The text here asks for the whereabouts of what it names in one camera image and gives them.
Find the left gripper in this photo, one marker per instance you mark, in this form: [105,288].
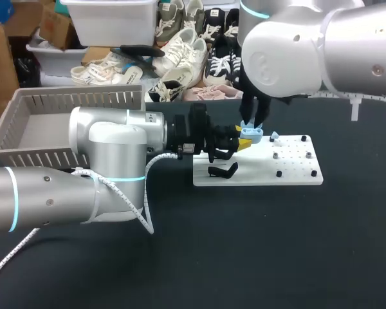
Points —
[193,135]

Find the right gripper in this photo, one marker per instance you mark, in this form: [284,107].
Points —
[246,87]

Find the light blue earbud case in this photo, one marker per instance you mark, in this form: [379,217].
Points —
[252,133]

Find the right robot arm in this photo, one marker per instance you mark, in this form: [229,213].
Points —
[341,48]

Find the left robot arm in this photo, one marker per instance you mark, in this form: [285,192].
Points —
[51,193]

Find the white plate with black stands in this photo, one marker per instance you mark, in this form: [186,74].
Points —
[276,167]

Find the small brown cardboard box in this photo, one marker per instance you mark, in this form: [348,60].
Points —
[56,22]

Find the pink cloth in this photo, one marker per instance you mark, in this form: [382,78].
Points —
[212,92]

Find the black sneaker white laces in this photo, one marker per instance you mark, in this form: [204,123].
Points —
[215,22]
[233,22]
[220,64]

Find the black and white sneaker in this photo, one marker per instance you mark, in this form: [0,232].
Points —
[165,91]

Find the olive green sneaker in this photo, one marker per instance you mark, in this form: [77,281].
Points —
[193,14]
[169,17]

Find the white insole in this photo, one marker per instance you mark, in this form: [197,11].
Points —
[132,75]

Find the cream canvas sneaker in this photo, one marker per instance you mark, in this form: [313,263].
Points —
[96,71]

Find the large white plastic bin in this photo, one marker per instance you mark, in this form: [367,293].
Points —
[115,22]

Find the low white plastic bin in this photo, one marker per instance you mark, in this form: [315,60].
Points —
[58,62]

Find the grey slotted basket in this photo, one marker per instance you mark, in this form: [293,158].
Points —
[35,128]

